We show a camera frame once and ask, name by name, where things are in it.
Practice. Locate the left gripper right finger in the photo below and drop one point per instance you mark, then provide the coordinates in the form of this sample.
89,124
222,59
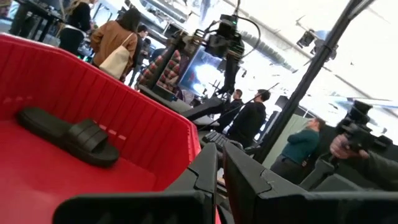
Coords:
264,202

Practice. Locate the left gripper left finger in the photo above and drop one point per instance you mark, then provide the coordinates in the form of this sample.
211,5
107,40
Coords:
186,205

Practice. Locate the black slide sandal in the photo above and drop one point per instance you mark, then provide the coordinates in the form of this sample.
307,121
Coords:
84,143

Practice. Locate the person's forearm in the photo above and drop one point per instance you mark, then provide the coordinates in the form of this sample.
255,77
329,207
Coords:
379,169

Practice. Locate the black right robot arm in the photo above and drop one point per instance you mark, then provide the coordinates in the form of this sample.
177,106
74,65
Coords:
231,74

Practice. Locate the red plastic bin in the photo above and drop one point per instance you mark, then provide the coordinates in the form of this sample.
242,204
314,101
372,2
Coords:
93,93

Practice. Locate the bright display screen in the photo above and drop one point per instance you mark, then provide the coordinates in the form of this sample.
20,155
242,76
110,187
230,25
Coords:
199,74

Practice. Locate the person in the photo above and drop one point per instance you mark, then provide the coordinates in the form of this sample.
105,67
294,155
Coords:
231,107
109,40
298,146
141,46
248,121
79,18

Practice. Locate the red patterned display rack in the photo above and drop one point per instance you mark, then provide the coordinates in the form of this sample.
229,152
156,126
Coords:
168,68

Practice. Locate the black keyboard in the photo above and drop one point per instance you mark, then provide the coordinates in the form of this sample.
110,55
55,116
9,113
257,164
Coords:
216,140

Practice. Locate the pale green partition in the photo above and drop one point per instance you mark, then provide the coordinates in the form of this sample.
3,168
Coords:
289,127

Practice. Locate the person's hand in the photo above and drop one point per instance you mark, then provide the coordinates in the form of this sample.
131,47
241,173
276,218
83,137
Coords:
342,147

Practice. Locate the white tote bag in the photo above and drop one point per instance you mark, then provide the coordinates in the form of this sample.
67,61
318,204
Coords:
115,62

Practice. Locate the black table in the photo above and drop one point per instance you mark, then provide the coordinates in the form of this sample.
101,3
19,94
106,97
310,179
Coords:
31,6

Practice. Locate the black mounted camera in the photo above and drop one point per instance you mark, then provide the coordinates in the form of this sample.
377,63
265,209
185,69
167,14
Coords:
306,39

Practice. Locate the black frame post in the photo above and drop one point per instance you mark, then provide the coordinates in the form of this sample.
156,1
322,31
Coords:
311,68

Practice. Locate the black handheld camera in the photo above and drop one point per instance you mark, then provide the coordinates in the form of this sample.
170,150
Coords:
357,130

